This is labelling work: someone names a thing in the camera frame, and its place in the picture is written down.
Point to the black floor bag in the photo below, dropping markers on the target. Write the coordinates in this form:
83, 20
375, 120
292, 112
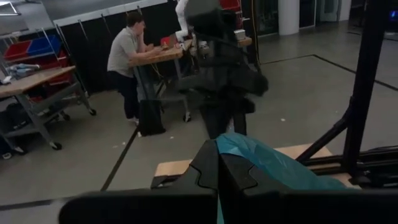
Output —
150, 118

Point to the wooden work table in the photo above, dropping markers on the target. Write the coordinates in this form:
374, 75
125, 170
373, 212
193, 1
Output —
158, 56

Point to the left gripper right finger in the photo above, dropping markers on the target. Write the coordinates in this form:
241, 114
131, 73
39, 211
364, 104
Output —
280, 208

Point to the pale blue robot arm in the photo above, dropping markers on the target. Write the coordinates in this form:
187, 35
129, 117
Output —
23, 69

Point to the red storage bin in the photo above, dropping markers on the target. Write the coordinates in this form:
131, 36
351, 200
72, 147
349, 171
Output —
230, 4
17, 49

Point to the teal trash bag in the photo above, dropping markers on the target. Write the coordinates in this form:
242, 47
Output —
273, 165

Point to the small red box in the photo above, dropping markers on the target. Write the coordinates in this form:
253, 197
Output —
168, 41

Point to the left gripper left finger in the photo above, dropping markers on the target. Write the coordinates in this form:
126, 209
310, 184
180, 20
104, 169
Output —
174, 202

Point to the black room divider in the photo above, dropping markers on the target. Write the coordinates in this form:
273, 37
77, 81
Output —
93, 46

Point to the wooden top metal cart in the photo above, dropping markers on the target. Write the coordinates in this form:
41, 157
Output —
34, 79

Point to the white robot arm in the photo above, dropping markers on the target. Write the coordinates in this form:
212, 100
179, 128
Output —
182, 15

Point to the black aluminium table frame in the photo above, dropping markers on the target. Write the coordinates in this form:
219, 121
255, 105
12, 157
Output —
363, 93

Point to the small white box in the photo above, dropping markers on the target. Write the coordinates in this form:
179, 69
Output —
240, 34

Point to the blue storage bin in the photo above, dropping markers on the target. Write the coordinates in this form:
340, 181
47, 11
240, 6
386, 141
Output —
43, 46

